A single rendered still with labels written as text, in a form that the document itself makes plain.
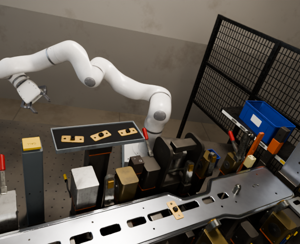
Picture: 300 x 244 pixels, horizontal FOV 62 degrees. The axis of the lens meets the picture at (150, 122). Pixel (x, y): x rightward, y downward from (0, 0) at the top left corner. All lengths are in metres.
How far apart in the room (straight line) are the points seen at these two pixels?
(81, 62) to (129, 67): 1.89
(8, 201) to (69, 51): 0.71
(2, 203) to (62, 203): 0.48
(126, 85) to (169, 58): 1.88
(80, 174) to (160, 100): 0.59
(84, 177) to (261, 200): 0.81
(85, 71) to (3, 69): 0.41
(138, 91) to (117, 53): 1.78
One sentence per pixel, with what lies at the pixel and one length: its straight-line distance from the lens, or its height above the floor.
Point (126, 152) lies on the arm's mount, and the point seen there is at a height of 0.79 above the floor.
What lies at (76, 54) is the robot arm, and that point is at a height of 1.35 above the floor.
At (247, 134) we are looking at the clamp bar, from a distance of 1.31.
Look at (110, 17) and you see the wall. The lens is 2.99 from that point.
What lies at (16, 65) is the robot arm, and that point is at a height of 1.25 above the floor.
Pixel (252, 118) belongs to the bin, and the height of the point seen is 1.10.
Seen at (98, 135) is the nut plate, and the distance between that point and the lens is 1.06.
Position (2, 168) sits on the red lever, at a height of 1.11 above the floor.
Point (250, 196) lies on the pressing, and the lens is 1.31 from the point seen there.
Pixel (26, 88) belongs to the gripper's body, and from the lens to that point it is 1.47.
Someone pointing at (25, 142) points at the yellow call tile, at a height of 1.16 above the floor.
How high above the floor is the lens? 1.81
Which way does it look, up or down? 32 degrees down
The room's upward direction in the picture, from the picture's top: 14 degrees clockwise
